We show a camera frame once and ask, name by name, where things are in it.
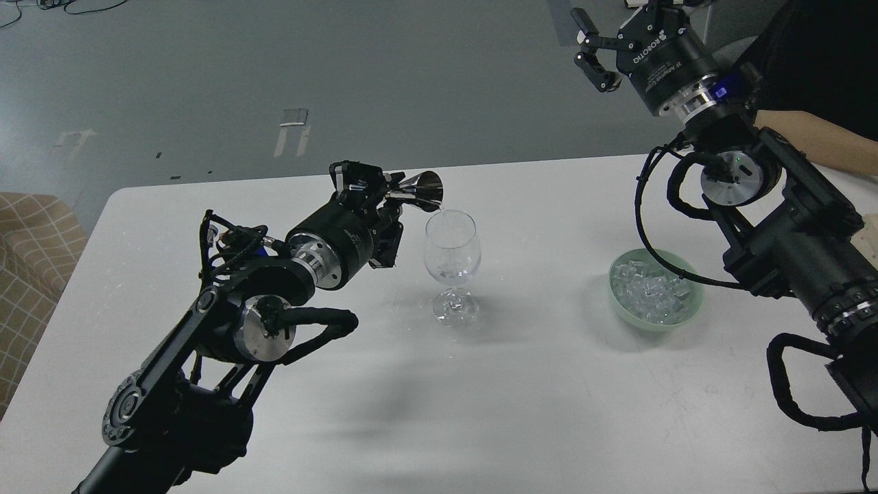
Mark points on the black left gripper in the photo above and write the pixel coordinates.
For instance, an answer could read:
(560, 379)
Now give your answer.
(337, 242)

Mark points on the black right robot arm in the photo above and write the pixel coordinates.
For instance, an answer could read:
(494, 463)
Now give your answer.
(789, 230)

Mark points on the seated person in black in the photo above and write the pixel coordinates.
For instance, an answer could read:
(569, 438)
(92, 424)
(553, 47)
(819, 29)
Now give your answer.
(817, 60)

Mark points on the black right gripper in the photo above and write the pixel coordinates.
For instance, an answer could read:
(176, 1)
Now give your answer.
(663, 54)

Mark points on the steel double jigger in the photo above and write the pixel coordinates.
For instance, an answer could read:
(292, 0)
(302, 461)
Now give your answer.
(424, 191)

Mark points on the pile of ice cubes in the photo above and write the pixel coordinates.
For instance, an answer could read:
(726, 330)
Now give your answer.
(649, 292)

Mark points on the green bowl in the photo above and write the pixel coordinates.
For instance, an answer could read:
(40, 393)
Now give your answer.
(643, 254)

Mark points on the light wooden block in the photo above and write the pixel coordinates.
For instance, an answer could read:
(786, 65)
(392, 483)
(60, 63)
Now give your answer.
(865, 240)

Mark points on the clear wine glass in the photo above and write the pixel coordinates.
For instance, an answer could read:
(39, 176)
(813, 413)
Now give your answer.
(452, 255)

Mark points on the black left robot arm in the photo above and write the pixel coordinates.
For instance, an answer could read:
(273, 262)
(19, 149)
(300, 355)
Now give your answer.
(189, 407)

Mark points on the beige checked cushion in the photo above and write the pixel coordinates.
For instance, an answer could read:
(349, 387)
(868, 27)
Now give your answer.
(41, 244)

